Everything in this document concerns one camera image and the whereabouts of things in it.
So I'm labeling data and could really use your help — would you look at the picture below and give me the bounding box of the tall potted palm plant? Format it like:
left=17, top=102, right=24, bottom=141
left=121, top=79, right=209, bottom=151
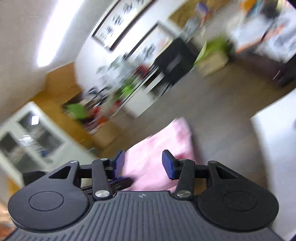
left=96, top=54, right=130, bottom=86

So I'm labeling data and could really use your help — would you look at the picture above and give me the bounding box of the green tissue box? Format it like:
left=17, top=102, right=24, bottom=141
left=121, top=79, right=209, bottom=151
left=195, top=37, right=230, bottom=76

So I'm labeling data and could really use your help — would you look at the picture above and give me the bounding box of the pile of boxes and clutter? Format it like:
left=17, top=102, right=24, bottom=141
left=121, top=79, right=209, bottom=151
left=81, top=86, right=121, bottom=135

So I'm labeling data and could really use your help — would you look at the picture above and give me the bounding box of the large brown cardboard box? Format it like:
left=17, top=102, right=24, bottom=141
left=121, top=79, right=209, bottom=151
left=92, top=122, right=122, bottom=149

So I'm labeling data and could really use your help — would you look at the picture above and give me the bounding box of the framed calligraphy picture with flowers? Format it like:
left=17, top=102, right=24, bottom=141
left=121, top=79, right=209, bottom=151
left=128, top=23, right=175, bottom=66

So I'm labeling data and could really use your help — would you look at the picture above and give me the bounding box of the pink towel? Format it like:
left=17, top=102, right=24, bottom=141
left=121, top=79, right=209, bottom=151
left=121, top=117, right=197, bottom=192

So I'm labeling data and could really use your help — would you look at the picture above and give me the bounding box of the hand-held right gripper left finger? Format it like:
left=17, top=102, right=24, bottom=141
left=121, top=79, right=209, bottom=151
left=47, top=150, right=126, bottom=201

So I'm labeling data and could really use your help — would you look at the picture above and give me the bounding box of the wooden shelf unit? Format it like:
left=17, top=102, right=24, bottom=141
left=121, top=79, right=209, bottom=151
left=29, top=62, right=102, bottom=153

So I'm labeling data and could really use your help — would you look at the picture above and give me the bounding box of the white glass door cabinet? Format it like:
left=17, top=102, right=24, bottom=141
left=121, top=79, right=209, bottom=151
left=0, top=101, right=94, bottom=186

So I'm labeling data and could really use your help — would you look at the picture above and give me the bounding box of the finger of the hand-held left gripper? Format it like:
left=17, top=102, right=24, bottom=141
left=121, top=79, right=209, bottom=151
left=108, top=176, right=134, bottom=189

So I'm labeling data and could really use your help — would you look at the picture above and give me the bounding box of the white low cabinet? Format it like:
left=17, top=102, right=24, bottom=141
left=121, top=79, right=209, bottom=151
left=122, top=68, right=173, bottom=119

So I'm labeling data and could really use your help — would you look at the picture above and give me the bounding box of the green cardboard box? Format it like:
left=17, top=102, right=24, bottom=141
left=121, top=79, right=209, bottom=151
left=65, top=102, right=90, bottom=121

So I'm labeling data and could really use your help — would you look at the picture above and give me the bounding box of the black office chair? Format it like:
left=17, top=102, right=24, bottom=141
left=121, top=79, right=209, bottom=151
left=154, top=37, right=197, bottom=84

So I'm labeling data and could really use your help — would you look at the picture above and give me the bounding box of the green plastic bag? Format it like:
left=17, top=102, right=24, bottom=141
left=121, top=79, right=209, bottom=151
left=118, top=82, right=139, bottom=98

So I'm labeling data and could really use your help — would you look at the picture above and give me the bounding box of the ceiling light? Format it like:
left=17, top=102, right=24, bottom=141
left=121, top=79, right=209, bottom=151
left=37, top=0, right=84, bottom=68

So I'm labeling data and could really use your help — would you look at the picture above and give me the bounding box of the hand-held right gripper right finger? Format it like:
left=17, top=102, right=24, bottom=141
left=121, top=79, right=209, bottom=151
left=162, top=150, right=239, bottom=200

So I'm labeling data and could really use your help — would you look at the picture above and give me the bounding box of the large framed calligraphy picture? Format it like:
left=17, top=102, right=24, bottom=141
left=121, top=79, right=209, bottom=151
left=92, top=0, right=156, bottom=51

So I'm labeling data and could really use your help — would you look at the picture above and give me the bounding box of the white flat panel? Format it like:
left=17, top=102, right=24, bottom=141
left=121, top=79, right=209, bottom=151
left=250, top=88, right=296, bottom=241

